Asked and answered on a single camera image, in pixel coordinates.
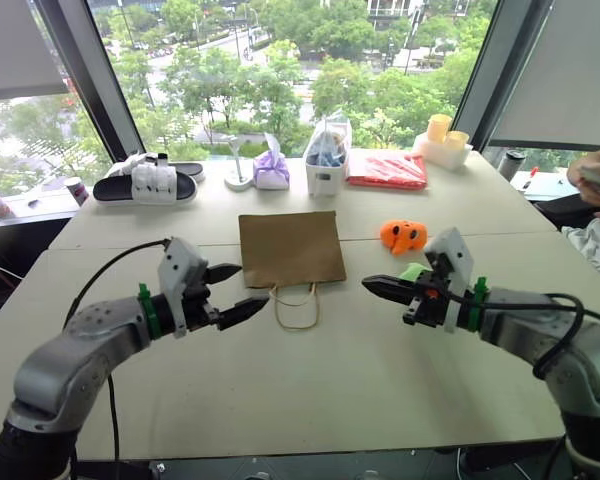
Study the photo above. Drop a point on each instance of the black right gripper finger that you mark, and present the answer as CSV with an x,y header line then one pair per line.
x,y
390,283
397,298

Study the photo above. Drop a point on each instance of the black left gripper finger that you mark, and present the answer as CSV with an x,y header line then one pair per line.
x,y
222,272
242,311

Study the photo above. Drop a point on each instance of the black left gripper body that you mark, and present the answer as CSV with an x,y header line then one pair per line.
x,y
197,310

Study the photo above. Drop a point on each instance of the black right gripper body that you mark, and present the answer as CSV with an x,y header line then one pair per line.
x,y
430,307

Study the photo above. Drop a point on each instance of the green small object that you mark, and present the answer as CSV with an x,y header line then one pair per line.
x,y
411,271

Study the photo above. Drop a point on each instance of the orange plush toy with eyes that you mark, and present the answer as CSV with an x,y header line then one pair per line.
x,y
402,236

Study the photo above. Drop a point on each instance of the brown paper bag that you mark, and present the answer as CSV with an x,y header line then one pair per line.
x,y
290,245

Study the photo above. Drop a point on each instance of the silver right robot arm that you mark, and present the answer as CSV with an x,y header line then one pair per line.
x,y
570,345

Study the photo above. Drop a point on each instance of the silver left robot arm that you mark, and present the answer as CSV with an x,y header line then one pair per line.
x,y
75,350

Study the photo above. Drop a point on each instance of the red packet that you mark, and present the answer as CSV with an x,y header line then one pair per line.
x,y
387,172

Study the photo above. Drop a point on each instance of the purple tissue pack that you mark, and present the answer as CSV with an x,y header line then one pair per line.
x,y
270,170

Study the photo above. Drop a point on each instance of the clear bag with blue contents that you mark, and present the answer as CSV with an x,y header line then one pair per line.
x,y
330,140

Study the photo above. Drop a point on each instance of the person bare hand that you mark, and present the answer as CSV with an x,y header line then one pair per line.
x,y
592,159

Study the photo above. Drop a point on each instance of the white stand with round base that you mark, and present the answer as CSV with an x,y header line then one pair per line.
x,y
238,180

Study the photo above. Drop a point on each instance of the black white slide sandal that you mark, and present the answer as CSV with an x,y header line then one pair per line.
x,y
190,169
145,187

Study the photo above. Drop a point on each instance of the white plastic basket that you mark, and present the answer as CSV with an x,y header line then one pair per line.
x,y
324,180

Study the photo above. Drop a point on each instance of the white rectangular container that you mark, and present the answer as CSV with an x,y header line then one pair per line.
x,y
440,154

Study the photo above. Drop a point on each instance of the short pale yellow cup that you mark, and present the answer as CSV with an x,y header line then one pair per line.
x,y
456,140

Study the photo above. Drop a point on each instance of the tall pale yellow cup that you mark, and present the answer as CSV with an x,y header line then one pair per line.
x,y
438,127

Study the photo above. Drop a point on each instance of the silver tumbler with black lid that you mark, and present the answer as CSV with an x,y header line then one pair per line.
x,y
511,165

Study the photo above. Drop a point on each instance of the white can with dark red band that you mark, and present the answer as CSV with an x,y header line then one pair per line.
x,y
76,191

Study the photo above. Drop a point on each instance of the white side desk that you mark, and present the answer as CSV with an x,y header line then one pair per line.
x,y
545,186

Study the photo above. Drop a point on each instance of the red marker pen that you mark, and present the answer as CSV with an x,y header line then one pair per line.
x,y
533,172

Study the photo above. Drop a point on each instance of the grey roller blind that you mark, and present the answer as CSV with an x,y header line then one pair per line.
x,y
565,65
15,45

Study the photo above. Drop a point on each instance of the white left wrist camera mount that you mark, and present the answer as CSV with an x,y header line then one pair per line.
x,y
179,262

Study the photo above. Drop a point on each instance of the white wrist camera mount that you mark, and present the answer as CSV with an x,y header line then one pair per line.
x,y
455,250
179,262

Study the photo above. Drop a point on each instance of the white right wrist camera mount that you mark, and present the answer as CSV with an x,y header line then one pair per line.
x,y
455,250

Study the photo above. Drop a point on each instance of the dark window frame post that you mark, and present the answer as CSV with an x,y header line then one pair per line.
x,y
87,75
490,65

